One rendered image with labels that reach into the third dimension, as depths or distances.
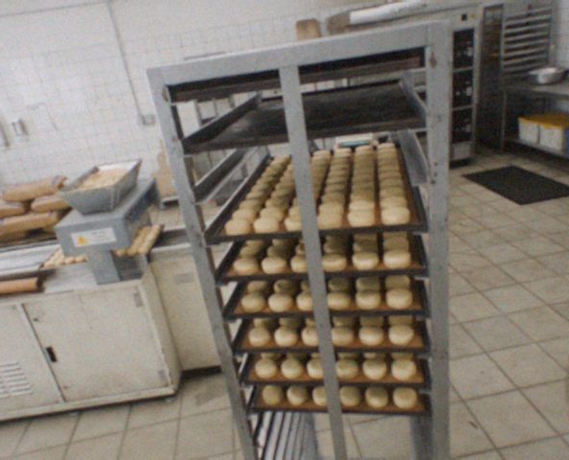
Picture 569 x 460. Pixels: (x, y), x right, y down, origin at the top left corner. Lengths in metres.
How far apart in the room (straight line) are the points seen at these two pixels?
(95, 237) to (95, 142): 4.32
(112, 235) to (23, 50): 4.63
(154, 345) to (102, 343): 0.28
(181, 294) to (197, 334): 0.29
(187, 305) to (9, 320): 0.90
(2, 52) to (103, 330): 4.77
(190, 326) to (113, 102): 4.27
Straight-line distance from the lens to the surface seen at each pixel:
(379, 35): 0.73
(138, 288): 2.42
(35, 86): 6.69
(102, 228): 2.31
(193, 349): 2.81
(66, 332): 2.69
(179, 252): 2.49
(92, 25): 6.45
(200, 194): 0.87
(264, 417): 1.25
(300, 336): 1.02
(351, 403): 1.10
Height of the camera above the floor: 1.83
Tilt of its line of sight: 23 degrees down
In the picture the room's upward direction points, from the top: 9 degrees counter-clockwise
